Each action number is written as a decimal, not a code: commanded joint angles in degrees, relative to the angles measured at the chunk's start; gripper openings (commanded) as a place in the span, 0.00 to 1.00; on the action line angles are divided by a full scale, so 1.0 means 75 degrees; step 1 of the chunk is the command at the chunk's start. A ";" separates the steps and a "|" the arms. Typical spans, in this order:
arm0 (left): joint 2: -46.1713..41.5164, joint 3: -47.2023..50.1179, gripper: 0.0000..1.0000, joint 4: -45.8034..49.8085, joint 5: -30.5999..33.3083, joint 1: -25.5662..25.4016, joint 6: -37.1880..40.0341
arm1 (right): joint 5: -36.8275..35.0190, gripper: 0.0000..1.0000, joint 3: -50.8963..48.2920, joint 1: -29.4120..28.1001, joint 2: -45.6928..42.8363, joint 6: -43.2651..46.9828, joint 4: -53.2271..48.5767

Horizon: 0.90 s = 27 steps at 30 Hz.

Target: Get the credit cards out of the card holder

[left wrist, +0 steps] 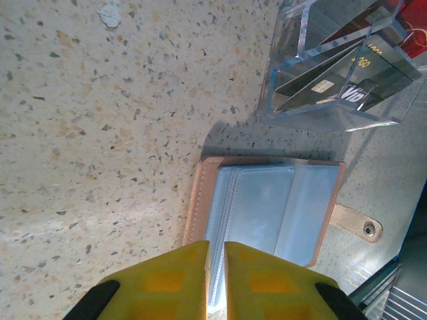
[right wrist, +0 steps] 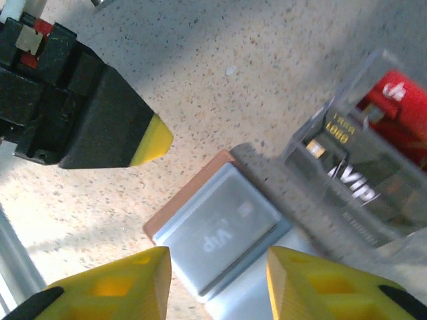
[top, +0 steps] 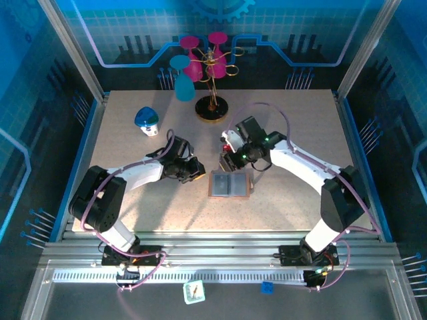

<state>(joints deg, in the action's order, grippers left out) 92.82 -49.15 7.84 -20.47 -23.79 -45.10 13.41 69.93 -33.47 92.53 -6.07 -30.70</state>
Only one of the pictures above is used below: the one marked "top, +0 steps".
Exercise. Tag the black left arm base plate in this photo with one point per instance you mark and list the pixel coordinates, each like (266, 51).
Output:
(151, 255)

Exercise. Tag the white green square tile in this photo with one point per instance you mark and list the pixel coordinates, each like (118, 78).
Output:
(194, 292)

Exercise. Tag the white cup with blue lid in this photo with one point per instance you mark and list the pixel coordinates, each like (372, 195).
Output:
(148, 125)

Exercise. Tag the magenta wine glass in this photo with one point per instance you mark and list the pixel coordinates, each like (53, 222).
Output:
(193, 68)
(217, 68)

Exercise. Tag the gold glass rack black base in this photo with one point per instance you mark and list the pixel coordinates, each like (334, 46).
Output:
(211, 110)

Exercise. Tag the aluminium frame post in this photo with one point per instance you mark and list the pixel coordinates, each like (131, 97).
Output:
(367, 50)
(75, 50)

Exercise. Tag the brown wooden case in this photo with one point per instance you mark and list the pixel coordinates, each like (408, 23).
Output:
(230, 185)

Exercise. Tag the teal wine glass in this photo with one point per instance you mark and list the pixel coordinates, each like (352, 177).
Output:
(183, 88)

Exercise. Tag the aluminium front rail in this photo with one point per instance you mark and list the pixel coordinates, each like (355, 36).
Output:
(217, 246)

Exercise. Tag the black electronics board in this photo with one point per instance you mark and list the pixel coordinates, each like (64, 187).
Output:
(128, 276)
(315, 279)

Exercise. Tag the small blue cube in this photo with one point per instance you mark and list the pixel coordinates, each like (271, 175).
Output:
(267, 288)

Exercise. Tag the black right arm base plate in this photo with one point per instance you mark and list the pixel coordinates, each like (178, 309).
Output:
(288, 256)

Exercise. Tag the red card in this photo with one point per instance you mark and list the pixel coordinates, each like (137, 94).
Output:
(227, 146)

